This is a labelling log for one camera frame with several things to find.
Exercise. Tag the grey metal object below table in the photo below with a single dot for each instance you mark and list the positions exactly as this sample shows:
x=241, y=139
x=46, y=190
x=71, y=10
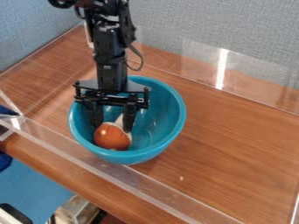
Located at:
x=76, y=211

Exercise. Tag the clear acrylic left bracket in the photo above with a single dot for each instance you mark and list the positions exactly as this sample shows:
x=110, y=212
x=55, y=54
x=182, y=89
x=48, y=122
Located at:
x=8, y=103

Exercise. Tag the dark blue object at left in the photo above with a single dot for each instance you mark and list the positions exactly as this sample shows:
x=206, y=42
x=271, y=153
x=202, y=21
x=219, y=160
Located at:
x=6, y=160

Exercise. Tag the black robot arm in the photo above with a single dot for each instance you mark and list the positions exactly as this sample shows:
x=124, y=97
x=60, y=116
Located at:
x=111, y=32

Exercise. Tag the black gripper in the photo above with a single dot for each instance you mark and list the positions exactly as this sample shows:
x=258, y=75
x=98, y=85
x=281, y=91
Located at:
x=112, y=89

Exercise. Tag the blue plastic bowl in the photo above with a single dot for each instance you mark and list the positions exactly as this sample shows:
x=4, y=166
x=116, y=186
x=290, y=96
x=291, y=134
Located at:
x=158, y=125

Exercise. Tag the clear acrylic corner bracket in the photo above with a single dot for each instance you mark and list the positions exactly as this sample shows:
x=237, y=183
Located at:
x=87, y=35

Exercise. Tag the brown and white toy mushroom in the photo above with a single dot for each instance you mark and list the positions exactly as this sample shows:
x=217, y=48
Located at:
x=111, y=137

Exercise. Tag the clear acrylic front barrier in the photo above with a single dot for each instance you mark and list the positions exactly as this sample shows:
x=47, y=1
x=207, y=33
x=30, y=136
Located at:
x=112, y=185

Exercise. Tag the clear acrylic back barrier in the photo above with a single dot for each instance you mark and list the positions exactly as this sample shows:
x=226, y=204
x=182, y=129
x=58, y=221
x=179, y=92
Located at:
x=255, y=79

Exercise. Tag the black and white object corner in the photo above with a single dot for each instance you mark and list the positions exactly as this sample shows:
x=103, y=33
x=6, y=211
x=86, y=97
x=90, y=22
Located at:
x=12, y=216

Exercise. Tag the clear acrylic barrier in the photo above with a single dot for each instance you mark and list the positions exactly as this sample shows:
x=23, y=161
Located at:
x=255, y=79
x=112, y=185

